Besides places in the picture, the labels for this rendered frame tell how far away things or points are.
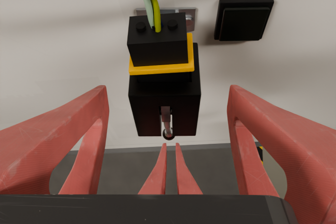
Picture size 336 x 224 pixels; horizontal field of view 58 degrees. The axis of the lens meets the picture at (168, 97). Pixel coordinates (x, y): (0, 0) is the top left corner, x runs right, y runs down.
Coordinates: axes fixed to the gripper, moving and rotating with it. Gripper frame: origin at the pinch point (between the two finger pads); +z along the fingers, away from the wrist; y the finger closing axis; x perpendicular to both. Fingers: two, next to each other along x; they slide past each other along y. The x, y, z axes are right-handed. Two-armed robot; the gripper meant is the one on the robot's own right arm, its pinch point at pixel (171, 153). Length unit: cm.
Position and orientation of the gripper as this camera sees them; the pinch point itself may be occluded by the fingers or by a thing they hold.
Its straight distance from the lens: 30.9
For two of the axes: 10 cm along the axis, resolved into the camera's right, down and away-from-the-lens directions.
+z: 0.1, -7.5, 6.6
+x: 0.3, 6.6, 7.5
